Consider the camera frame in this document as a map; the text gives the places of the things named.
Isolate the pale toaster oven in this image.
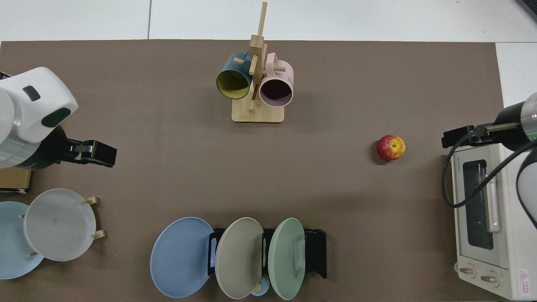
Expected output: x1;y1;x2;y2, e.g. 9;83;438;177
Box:
450;143;537;301

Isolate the beige plate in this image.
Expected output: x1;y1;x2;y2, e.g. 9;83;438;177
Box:
214;217;264;300

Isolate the black flat device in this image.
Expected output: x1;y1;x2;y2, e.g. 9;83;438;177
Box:
515;0;537;22

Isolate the wooden plate rack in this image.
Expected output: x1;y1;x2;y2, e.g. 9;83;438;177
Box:
18;196;106;258

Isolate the grey plate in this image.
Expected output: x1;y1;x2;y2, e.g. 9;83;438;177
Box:
23;188;97;262

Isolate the light blue plate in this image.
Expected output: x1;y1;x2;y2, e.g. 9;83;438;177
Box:
0;201;45;280

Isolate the black dish rack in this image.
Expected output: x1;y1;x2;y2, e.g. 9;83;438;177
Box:
208;228;327;279

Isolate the wooden cup stand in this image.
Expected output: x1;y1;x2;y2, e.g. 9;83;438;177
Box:
232;1;285;123

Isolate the brown table cloth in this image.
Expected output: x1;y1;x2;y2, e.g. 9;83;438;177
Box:
0;40;504;302

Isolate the pink cup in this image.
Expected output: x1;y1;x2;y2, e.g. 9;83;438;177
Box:
259;52;294;108

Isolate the dark teal cup yellow inside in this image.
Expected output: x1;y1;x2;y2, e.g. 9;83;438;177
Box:
216;51;253;100

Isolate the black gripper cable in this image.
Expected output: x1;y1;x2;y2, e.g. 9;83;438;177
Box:
442;128;537;209

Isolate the wire basket with wooden floor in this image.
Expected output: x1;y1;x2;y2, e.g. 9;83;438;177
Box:
0;167;32;194

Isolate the red yellow apple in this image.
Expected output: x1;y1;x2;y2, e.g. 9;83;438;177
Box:
376;134;406;161

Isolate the pale green plate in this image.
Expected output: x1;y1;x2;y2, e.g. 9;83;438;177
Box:
268;217;306;301

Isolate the small blue round thing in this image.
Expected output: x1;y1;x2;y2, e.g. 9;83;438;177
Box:
250;275;270;297

